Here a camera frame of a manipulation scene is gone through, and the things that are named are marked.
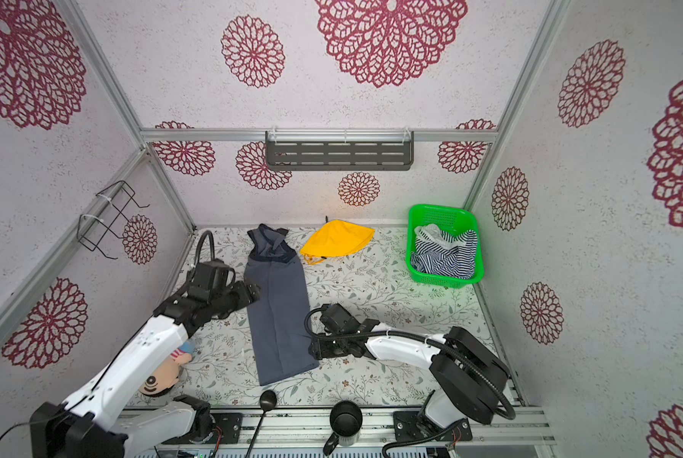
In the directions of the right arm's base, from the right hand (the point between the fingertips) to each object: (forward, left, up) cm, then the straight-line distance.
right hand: (313, 348), depth 83 cm
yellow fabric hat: (+46, -3, -3) cm, 46 cm away
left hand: (+11, +17, +12) cm, 24 cm away
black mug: (-17, -10, -4) cm, 20 cm away
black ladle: (-14, +11, -3) cm, 18 cm away
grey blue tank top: (+10, +12, -1) cm, 16 cm away
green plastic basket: (+55, -52, -2) cm, 76 cm away
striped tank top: (+42, -45, -6) cm, 62 cm away
